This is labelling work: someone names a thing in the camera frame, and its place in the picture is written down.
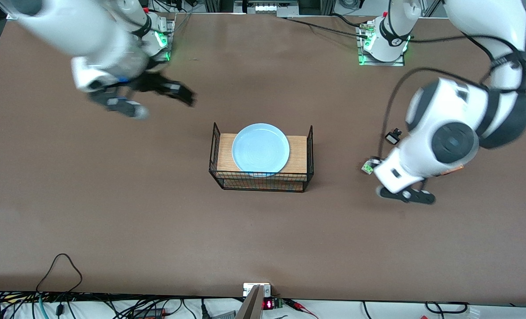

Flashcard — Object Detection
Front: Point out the black coiled cable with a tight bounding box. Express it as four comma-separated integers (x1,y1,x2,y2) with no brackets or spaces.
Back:
425,301,470,315

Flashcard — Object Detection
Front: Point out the small black switch part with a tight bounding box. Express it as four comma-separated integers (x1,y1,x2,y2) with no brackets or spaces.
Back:
384,128,403,146

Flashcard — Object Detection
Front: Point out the silver metal bracket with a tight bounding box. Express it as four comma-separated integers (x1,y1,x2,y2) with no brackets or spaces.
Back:
243,283,272,298

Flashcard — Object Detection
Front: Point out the light blue plate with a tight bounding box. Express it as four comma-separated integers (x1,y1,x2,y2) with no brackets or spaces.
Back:
232,123,290,178

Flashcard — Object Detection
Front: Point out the metal frame with light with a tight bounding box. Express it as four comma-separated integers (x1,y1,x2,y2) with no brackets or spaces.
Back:
233,0,300,17

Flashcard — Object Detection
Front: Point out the black power adapter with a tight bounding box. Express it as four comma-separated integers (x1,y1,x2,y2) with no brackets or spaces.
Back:
132,307,167,319

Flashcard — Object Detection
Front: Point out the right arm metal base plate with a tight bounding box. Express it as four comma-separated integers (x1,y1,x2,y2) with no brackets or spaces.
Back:
155,13,175,62

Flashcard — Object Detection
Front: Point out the long black base cable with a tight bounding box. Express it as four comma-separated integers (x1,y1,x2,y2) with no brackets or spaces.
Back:
280,16,371,39

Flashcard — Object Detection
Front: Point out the black looped cable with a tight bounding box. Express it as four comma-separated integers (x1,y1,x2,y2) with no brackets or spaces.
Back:
35,253,83,295

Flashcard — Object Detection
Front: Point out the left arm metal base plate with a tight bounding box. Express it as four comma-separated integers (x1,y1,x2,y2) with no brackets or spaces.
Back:
357,22,406,67

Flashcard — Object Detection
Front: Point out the aluminium profile bar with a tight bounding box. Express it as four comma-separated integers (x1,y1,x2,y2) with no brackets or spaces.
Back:
236,284,265,319

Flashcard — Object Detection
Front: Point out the black wire rack wooden top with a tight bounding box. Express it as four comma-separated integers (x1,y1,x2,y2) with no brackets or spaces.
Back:
209,123,314,193

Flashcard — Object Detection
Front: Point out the red clip lead wire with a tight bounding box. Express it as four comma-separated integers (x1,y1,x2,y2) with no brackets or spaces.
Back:
284,299,319,319

